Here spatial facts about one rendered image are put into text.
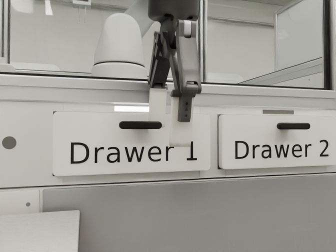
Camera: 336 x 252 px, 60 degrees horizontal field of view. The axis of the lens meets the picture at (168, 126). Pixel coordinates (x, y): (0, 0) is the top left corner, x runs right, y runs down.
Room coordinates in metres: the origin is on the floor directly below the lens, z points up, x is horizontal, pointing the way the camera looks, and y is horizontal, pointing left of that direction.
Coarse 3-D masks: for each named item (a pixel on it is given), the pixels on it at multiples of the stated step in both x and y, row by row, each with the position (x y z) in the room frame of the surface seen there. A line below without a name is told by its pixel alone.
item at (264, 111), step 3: (264, 111) 0.63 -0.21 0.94; (267, 111) 0.63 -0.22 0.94; (270, 111) 0.63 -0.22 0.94; (273, 111) 0.63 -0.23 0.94; (276, 111) 0.64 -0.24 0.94; (279, 111) 0.64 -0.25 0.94; (282, 111) 0.64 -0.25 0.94; (285, 111) 0.64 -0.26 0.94; (288, 111) 0.64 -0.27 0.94; (291, 111) 0.65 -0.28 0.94
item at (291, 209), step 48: (0, 192) 0.49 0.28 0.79; (48, 192) 0.51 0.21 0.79; (96, 192) 0.53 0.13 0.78; (144, 192) 0.55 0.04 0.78; (192, 192) 0.58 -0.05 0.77; (240, 192) 0.61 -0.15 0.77; (288, 192) 0.64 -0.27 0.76; (96, 240) 0.53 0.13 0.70; (144, 240) 0.55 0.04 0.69; (192, 240) 0.58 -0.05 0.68; (240, 240) 0.61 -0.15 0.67; (288, 240) 0.64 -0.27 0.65
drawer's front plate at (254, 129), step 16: (224, 128) 0.58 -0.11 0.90; (240, 128) 0.59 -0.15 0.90; (256, 128) 0.60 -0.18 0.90; (272, 128) 0.61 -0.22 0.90; (320, 128) 0.65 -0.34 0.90; (224, 144) 0.58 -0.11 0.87; (240, 144) 0.59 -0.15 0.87; (256, 144) 0.60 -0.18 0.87; (272, 144) 0.61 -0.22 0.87; (304, 144) 0.63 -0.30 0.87; (320, 144) 0.65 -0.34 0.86; (224, 160) 0.58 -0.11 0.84; (240, 160) 0.59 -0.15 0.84; (256, 160) 0.60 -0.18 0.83; (272, 160) 0.61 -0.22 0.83; (288, 160) 0.62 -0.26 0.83; (304, 160) 0.63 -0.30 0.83; (320, 160) 0.65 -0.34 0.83
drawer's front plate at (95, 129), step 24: (72, 120) 0.50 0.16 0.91; (96, 120) 0.51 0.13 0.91; (120, 120) 0.52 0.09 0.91; (144, 120) 0.54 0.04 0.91; (168, 120) 0.55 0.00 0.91; (192, 120) 0.56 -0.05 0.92; (96, 144) 0.51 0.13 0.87; (120, 144) 0.52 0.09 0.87; (144, 144) 0.54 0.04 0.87; (168, 144) 0.55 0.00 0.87; (72, 168) 0.50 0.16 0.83; (96, 168) 0.51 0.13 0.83; (120, 168) 0.52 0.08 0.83; (144, 168) 0.54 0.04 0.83; (168, 168) 0.55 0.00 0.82; (192, 168) 0.56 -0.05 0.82
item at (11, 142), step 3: (3, 138) 0.49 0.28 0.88; (6, 138) 0.49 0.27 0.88; (9, 138) 0.49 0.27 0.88; (12, 138) 0.49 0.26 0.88; (3, 141) 0.49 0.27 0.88; (6, 141) 0.49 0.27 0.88; (9, 141) 0.49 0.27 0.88; (12, 141) 0.49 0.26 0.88; (15, 141) 0.49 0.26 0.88; (3, 144) 0.49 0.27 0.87; (6, 144) 0.49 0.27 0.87; (9, 144) 0.49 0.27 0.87; (12, 144) 0.49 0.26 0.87; (15, 144) 0.49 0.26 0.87; (6, 147) 0.49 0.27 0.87; (9, 147) 0.49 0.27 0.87; (12, 147) 0.49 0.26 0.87
